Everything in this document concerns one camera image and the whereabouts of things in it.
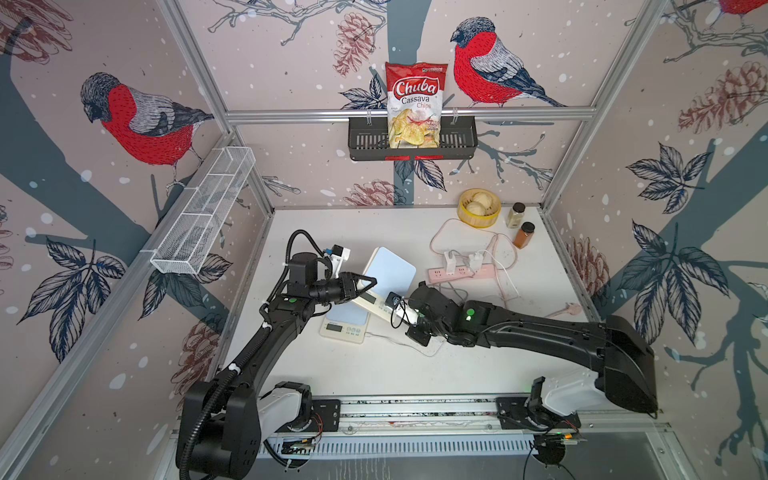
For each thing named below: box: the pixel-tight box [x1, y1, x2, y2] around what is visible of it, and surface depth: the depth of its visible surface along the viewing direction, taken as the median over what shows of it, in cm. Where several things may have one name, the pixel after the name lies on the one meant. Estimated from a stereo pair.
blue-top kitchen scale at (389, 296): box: [352, 246, 418, 325], surface depth 79 cm
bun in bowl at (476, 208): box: [466, 201, 486, 216], surface depth 115 cm
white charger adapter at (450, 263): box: [444, 251, 457, 275], surface depth 97 cm
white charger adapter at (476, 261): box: [469, 252, 483, 272], surface depth 97 cm
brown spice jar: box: [514, 221, 536, 249], surface depth 106 cm
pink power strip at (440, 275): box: [428, 264, 498, 284], surface depth 100 cm
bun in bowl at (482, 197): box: [472, 191, 493, 208], surface depth 120 cm
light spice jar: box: [507, 202, 526, 229], surface depth 112 cm
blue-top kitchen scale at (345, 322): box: [320, 300, 370, 344], surface depth 89 cm
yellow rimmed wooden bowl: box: [457, 188, 501, 229], surface depth 117 cm
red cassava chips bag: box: [385, 62, 449, 149], surface depth 87 cm
